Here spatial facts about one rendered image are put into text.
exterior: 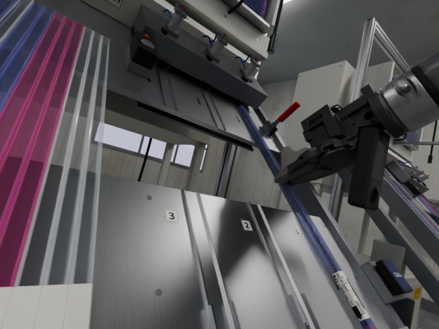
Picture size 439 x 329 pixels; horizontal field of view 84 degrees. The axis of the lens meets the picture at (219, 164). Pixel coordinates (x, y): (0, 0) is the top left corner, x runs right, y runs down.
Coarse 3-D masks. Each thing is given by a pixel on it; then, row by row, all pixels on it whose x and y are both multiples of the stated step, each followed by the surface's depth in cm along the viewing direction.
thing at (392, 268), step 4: (388, 264) 39; (392, 264) 40; (392, 268) 39; (396, 268) 40; (392, 272) 38; (396, 272) 38; (396, 276) 37; (400, 276) 38; (400, 280) 37; (404, 280) 38; (400, 284) 36; (404, 284) 37; (408, 284) 38; (404, 288) 36; (408, 288) 37
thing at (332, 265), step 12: (240, 108) 62; (252, 120) 59; (252, 132) 56; (264, 144) 52; (276, 168) 48; (288, 192) 44; (300, 204) 42; (300, 216) 41; (312, 228) 39; (324, 252) 37; (336, 264) 36; (372, 324) 31
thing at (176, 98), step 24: (48, 0) 43; (72, 0) 49; (96, 24) 48; (120, 24) 55; (120, 48) 46; (120, 72) 40; (168, 72) 52; (144, 96) 40; (168, 96) 44; (192, 96) 51; (216, 96) 60; (192, 120) 45; (216, 120) 50; (240, 120) 58; (240, 144) 59
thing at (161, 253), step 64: (128, 192) 25; (192, 192) 30; (128, 256) 20; (192, 256) 24; (256, 256) 29; (320, 256) 38; (128, 320) 17; (192, 320) 20; (256, 320) 23; (320, 320) 28; (384, 320) 36
